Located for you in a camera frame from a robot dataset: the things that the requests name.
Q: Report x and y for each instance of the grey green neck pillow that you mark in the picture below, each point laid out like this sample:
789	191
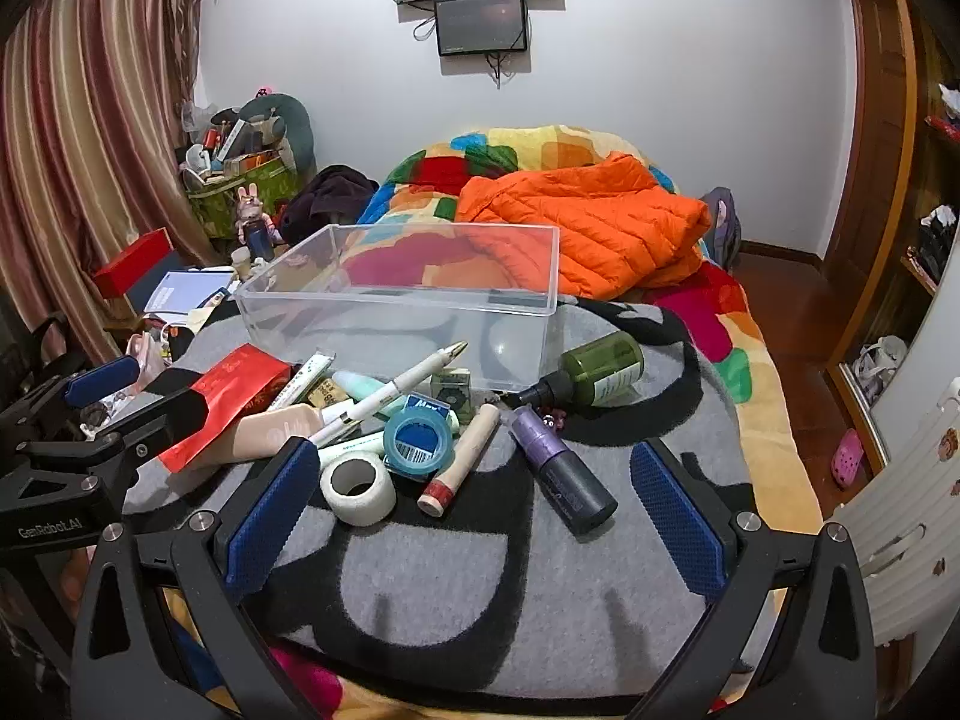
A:
296	127

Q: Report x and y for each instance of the red paper packet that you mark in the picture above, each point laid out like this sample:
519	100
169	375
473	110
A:
225	397

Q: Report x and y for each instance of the dark blue bottle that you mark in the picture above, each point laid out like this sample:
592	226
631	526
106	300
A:
259	240

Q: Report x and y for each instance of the pink rabbit toy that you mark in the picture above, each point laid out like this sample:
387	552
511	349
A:
249	206

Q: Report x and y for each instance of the white sneakers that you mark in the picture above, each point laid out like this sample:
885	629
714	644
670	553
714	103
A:
881	364

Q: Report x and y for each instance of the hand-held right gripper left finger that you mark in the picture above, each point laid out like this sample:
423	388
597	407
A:
270	517

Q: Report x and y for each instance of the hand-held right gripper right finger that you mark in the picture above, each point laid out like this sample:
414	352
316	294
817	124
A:
675	525

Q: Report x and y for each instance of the blue and white notebook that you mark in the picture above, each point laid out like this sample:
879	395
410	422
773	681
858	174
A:
187	291

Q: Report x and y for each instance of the colourful patchwork blanket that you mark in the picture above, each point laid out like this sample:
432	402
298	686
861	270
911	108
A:
720	322

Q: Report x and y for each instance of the blue tape roll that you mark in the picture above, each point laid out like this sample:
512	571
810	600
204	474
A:
394	444

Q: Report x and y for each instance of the green patterned storage bag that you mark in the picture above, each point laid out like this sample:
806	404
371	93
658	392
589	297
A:
225	202

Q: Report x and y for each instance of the small dark green box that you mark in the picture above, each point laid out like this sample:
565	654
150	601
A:
452	394

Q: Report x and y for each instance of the white tape roll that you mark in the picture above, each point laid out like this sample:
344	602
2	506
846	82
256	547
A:
375	502

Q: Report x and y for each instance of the beige stick with red end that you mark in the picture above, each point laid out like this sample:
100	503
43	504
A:
465	457

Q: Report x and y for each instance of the blue staple box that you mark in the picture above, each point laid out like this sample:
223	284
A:
427	406

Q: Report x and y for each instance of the white pen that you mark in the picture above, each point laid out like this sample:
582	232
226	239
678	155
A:
390	394

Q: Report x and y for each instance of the grey and black blanket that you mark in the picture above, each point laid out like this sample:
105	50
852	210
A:
465	592

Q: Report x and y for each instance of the black bag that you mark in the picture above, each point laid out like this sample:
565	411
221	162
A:
30	349

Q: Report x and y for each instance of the mint green tube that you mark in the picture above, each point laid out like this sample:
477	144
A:
360	385

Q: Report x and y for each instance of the beige cosmetic tube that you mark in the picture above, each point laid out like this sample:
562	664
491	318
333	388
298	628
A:
262	439

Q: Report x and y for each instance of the pink clog shoe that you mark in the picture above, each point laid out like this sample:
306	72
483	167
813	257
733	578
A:
846	457

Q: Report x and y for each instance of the white tube with green print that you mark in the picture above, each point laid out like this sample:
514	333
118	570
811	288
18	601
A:
307	379

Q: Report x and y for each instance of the clear plastic storage bin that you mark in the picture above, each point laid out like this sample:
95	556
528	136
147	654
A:
300	300

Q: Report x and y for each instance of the small black wall monitor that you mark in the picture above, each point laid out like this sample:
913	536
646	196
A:
481	24

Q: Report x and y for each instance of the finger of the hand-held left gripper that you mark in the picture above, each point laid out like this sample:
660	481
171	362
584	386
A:
101	381
176	412

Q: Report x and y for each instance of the dark green round bottle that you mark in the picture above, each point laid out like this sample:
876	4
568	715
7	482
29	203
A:
600	371

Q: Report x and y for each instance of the wooden wardrobe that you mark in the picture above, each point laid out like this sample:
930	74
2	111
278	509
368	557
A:
877	165

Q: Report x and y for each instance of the red box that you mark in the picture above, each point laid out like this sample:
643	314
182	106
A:
131	264

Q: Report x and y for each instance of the striped brown curtain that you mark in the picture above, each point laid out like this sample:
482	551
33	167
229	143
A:
82	142

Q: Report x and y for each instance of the orange puffer jacket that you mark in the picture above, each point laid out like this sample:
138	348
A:
585	217

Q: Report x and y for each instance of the dark clothing pile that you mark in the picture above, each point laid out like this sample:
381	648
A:
330	199

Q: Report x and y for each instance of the small yellow labelled box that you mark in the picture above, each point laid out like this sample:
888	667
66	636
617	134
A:
328	394

